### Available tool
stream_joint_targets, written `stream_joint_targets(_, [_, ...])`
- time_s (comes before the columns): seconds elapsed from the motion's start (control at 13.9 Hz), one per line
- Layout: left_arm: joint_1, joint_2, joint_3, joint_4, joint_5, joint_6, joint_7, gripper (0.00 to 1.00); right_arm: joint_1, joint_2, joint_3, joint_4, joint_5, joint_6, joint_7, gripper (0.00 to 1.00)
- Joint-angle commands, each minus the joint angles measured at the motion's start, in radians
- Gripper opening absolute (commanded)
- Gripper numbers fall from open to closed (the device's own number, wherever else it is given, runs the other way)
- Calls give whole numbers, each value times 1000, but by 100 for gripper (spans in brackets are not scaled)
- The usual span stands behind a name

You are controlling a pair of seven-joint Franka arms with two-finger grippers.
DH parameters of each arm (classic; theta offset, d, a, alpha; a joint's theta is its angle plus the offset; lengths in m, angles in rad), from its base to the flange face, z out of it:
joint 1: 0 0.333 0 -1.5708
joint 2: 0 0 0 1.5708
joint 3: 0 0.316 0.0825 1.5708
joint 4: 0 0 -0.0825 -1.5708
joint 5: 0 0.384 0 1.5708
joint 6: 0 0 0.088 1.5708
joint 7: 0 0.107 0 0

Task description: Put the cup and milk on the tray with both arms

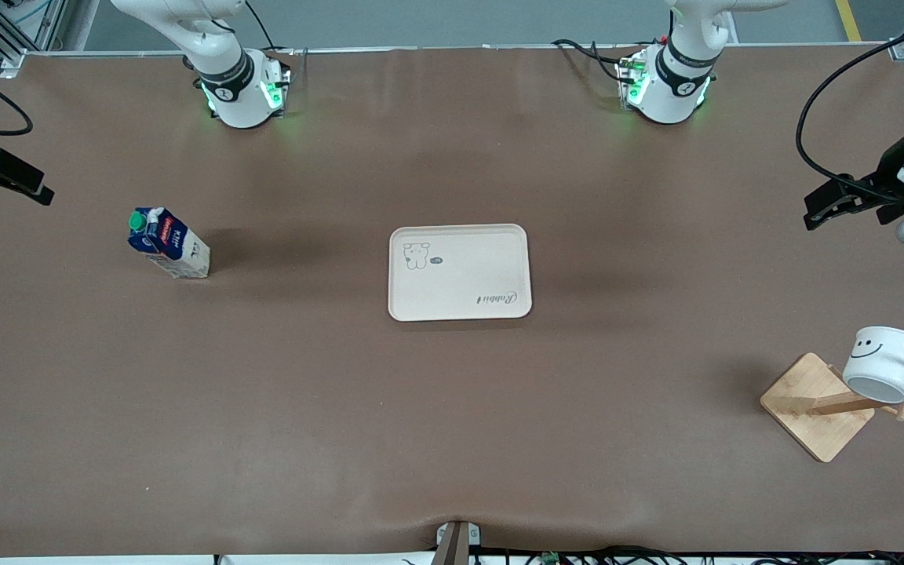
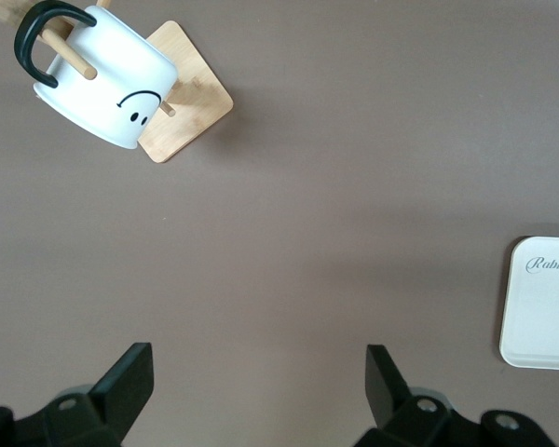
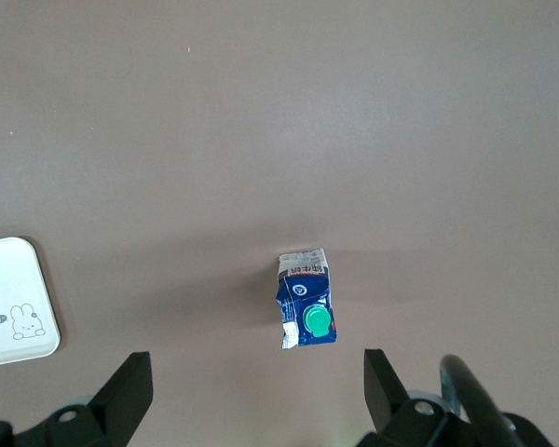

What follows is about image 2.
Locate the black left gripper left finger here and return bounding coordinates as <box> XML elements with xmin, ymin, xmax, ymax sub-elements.
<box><xmin>0</xmin><ymin>343</ymin><xmax>155</xmax><ymax>447</ymax></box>

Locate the wooden mug rack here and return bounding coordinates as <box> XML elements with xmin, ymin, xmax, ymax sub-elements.
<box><xmin>0</xmin><ymin>0</ymin><xmax>234</xmax><ymax>165</ymax></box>

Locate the brown table cover sheet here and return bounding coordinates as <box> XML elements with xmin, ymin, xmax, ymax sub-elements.
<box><xmin>0</xmin><ymin>0</ymin><xmax>559</xmax><ymax>447</ymax></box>

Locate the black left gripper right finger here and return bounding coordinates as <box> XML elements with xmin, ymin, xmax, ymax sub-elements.
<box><xmin>356</xmin><ymin>344</ymin><xmax>559</xmax><ymax>447</ymax></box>

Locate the white smiley mug black handle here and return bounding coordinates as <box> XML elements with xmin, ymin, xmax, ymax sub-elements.
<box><xmin>13</xmin><ymin>0</ymin><xmax>178</xmax><ymax>151</ymax></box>

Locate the white rabbit print tray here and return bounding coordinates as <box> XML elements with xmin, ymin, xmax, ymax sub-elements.
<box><xmin>498</xmin><ymin>236</ymin><xmax>559</xmax><ymax>373</ymax></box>

